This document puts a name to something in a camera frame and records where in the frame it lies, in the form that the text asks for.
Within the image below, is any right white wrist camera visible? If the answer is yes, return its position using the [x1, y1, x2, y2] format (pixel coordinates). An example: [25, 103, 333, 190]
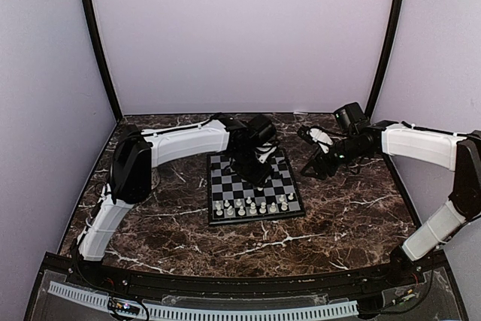
[297, 126, 333, 153]

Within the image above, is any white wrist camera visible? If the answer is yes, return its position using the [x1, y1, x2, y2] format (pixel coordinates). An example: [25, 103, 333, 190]
[255, 147, 277, 164]
[297, 126, 333, 153]

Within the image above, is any black grey chessboard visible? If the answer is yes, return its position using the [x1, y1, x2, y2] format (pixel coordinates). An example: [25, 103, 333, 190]
[207, 149, 306, 226]

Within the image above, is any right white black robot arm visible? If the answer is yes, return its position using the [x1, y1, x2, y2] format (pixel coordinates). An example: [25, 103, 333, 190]
[298, 102, 480, 286]

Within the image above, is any white patterned mug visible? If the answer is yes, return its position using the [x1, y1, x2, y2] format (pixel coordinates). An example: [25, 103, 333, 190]
[151, 168, 160, 189]

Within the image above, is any left black frame post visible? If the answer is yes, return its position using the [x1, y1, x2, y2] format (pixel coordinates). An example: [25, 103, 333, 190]
[81, 0, 123, 123]

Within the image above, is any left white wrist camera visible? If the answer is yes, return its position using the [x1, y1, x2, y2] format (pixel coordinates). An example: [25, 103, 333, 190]
[255, 147, 277, 164]

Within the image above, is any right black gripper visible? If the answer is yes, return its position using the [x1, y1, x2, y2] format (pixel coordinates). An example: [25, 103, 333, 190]
[301, 134, 368, 180]

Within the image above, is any white slotted cable duct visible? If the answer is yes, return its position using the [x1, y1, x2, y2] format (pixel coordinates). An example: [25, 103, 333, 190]
[47, 281, 358, 320]

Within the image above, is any right black frame post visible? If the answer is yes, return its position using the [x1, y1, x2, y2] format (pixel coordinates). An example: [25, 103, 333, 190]
[365, 0, 403, 118]

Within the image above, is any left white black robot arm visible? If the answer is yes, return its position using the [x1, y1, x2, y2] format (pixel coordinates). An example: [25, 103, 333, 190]
[71, 113, 277, 288]

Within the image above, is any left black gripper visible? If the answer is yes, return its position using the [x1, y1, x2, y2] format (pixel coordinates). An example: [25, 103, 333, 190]
[232, 147, 274, 187]

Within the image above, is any black front rail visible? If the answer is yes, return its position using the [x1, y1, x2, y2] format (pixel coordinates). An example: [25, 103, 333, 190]
[37, 253, 448, 299]

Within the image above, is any black frame post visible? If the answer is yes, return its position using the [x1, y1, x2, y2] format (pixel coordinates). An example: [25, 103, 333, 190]
[81, 0, 123, 123]
[365, 0, 403, 118]

